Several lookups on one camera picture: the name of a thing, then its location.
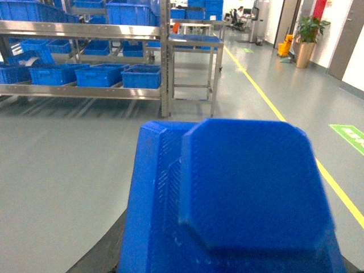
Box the blue plastic part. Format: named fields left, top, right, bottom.
left=117, top=118, right=345, bottom=272

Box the blue bin lower middle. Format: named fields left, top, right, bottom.
left=75, top=63, right=130, bottom=88

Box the stainless steel flow rack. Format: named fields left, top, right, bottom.
left=1, top=1, right=169, bottom=117

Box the yellow mop bucket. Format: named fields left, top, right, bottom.
left=278, top=34, right=293, bottom=57

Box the blue bin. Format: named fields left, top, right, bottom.
left=28, top=64, right=90, bottom=86
left=121, top=64, right=162, bottom=89
left=75, top=63, right=130, bottom=88

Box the plant in gold pot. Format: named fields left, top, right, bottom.
left=295, top=16, right=331, bottom=69

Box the blue bin lower right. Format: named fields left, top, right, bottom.
left=121, top=64, right=162, bottom=89

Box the blue bin lower left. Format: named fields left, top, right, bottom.
left=28, top=64, right=90, bottom=86

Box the steel work table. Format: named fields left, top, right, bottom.
left=167, top=34, right=224, bottom=117

